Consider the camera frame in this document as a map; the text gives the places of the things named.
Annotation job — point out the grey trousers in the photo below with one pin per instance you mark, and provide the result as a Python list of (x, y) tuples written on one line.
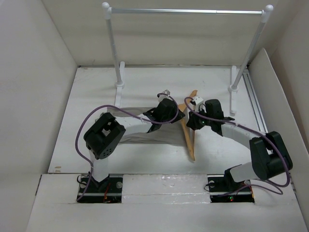
[(171, 134)]

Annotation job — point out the wooden clothes hanger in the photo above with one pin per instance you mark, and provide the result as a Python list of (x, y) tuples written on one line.
[(182, 107)]

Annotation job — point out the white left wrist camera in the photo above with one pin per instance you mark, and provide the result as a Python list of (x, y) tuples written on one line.
[(163, 95)]

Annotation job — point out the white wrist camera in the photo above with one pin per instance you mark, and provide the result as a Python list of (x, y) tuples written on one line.
[(163, 95), (198, 104)]

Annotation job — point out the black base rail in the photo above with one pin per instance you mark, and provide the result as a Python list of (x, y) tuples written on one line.
[(110, 191)]

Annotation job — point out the white metal clothes rack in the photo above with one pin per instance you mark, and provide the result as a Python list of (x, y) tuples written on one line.
[(235, 76)]

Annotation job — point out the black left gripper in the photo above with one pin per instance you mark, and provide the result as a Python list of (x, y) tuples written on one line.
[(179, 116)]

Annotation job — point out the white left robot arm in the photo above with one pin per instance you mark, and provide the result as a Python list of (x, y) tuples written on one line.
[(105, 134)]

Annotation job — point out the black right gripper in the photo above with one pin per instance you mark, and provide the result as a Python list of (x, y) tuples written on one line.
[(192, 123)]

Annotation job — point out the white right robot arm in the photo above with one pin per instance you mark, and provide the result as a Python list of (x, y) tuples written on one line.
[(270, 160)]

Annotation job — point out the aluminium side rail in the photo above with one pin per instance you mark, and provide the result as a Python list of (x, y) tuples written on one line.
[(254, 102)]

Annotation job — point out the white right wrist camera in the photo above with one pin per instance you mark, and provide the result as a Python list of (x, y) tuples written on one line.
[(198, 104)]

